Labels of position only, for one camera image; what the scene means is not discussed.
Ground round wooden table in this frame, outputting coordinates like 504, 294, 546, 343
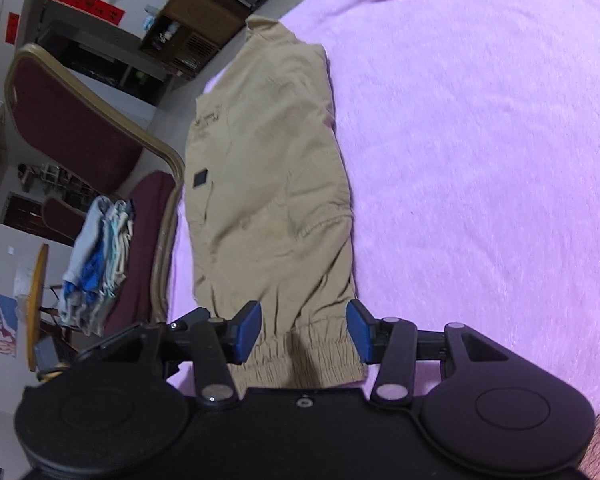
26, 243, 50, 372

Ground red wall banner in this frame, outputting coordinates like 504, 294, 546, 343
36, 0, 126, 25

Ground purple towel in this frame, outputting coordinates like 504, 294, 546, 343
167, 0, 600, 411

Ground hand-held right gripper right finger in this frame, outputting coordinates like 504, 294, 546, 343
346, 300, 511, 405

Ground stack of folded clothes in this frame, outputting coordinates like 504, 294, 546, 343
60, 196, 136, 336

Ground maroon chair with gold frame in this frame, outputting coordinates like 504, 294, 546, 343
5, 42, 186, 336
42, 195, 88, 246

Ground khaki pants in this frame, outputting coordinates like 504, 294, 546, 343
184, 15, 368, 391

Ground wooden cabinet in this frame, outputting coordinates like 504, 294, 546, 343
140, 0, 246, 78

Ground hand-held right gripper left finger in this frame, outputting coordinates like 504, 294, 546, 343
75, 301, 261, 406

